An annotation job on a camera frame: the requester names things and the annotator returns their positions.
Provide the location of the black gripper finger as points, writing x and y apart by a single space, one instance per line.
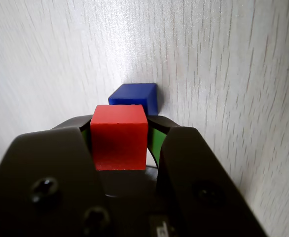
48 160
191 160

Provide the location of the red wooden cube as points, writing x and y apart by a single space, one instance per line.
119 140

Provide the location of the blue wooden cube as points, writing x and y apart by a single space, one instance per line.
134 95

